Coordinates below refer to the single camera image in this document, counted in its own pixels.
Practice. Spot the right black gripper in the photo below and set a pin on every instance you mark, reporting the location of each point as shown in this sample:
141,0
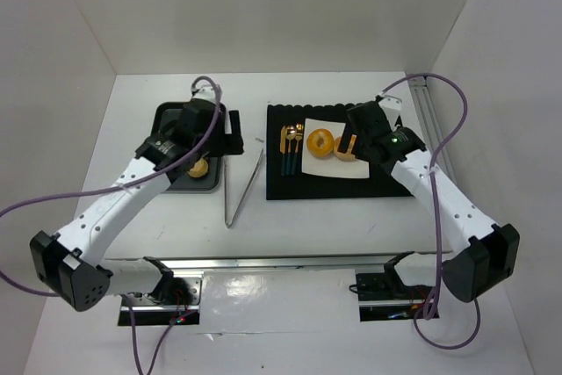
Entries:
351,137

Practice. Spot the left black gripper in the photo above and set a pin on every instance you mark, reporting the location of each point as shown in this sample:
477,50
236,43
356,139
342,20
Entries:
229,140

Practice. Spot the glazed bagel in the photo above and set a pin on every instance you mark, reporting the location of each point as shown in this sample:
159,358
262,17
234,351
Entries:
348,155
320,143

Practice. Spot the metal tongs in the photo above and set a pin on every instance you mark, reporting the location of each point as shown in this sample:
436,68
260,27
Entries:
235,193

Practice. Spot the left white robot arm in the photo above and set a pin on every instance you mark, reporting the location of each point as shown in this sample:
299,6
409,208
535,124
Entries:
71,262

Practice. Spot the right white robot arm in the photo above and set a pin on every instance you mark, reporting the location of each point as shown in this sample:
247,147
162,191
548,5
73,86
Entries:
484,252

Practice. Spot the small round bread roll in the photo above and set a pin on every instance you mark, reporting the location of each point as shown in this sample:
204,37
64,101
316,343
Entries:
200,169

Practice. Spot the white square plate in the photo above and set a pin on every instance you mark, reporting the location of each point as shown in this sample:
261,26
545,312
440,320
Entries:
330,166

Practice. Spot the black placemat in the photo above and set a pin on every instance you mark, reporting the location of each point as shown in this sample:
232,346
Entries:
284,186

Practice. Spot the black tray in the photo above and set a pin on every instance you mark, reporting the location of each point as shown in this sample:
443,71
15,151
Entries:
165,113

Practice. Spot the gold knife green handle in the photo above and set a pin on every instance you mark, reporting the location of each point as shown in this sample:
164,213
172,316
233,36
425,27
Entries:
282,149

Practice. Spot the aluminium rail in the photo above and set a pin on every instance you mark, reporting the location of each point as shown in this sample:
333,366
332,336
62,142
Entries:
261,263

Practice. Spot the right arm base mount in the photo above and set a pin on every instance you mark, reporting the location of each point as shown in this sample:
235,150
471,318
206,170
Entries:
380,299

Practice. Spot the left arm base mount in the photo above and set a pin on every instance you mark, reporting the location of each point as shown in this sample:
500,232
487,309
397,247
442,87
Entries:
182,305

